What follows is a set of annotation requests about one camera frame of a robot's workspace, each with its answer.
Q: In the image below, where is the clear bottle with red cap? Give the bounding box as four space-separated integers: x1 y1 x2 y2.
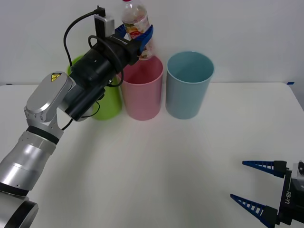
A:
121 0 156 61

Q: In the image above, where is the green plastic waste bin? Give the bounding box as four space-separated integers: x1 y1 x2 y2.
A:
66 55 124 121

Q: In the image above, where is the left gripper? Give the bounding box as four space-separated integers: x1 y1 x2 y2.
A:
106 23 154 69

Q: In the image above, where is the pink plastic waste bin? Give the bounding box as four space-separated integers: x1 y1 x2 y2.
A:
118 55 165 121

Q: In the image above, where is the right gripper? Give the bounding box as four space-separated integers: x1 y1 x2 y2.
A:
230 160 304 228

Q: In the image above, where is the pale blue plastic waste bin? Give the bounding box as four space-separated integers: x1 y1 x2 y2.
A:
165 51 215 120

